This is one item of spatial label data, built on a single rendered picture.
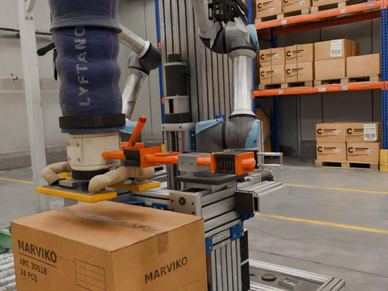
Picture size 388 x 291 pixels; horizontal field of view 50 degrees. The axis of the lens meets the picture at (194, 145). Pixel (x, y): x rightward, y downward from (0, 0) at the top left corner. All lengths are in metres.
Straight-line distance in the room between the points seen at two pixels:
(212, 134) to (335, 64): 6.95
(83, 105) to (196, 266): 0.66
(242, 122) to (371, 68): 6.75
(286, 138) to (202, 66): 8.50
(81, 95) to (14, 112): 10.33
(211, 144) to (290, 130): 8.64
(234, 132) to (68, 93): 0.66
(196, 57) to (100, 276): 1.11
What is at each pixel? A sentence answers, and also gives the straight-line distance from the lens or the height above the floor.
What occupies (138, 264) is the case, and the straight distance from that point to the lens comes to 1.28.
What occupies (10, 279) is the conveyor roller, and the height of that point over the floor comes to 0.54.
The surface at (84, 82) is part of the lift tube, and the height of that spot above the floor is 1.42.
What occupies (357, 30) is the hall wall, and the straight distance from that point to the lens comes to 9.84.
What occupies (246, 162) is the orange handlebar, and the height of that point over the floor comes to 1.18.
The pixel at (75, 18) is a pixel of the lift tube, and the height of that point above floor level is 1.62.
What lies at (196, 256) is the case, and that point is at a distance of 1.47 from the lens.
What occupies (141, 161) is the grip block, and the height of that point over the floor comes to 1.17.
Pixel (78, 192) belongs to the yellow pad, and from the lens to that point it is 1.39.
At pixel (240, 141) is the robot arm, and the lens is 1.68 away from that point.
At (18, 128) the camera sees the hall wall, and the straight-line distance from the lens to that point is 11.75.
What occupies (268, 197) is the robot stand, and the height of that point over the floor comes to 0.93.
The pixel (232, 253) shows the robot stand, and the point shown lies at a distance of 2.20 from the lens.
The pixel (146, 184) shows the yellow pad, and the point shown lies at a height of 1.07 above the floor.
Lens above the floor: 1.32
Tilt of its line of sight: 5 degrees down
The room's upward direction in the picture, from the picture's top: 3 degrees counter-clockwise
